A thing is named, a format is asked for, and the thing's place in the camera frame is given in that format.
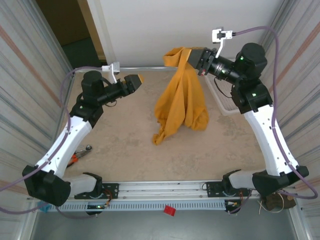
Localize yellow t-shirt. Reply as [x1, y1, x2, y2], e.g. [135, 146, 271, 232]
[152, 46, 210, 146]

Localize white perforated plastic basket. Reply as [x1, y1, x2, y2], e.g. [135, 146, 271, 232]
[204, 74, 242, 117]

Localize small circuit board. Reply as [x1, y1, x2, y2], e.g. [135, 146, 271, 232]
[86, 203, 111, 216]
[224, 199, 242, 215]

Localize small blue block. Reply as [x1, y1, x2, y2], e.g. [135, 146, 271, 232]
[36, 201, 52, 214]

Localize small red block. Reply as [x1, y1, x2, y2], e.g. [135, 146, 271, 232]
[163, 204, 177, 217]

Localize aluminium table edge rail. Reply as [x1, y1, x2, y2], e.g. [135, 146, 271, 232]
[74, 65, 176, 74]

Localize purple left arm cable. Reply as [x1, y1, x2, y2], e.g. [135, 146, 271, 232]
[0, 65, 105, 220]

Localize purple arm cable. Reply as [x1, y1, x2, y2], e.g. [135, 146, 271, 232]
[0, 65, 105, 220]
[232, 26, 319, 215]

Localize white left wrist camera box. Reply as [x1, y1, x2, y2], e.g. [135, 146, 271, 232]
[101, 63, 121, 84]

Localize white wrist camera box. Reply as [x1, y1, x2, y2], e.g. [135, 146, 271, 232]
[211, 29, 234, 58]
[101, 63, 121, 84]

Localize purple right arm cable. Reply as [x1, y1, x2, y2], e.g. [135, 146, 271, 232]
[232, 26, 319, 215]

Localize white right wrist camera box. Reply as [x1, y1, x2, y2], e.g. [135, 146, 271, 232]
[211, 29, 234, 58]

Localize beige door frame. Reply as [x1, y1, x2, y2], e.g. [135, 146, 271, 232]
[76, 0, 110, 62]

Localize orange-handled pliers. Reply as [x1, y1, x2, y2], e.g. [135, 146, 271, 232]
[66, 144, 94, 168]

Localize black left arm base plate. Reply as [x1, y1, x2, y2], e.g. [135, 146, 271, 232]
[74, 183, 120, 200]

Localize aluminium mounting rail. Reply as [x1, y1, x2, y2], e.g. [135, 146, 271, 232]
[27, 178, 296, 201]

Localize white slotted cable duct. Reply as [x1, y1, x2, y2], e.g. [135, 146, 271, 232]
[47, 201, 227, 212]

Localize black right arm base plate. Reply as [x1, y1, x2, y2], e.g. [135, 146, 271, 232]
[205, 181, 252, 198]

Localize brown pouch with string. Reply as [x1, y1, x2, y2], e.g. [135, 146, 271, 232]
[258, 191, 298, 214]

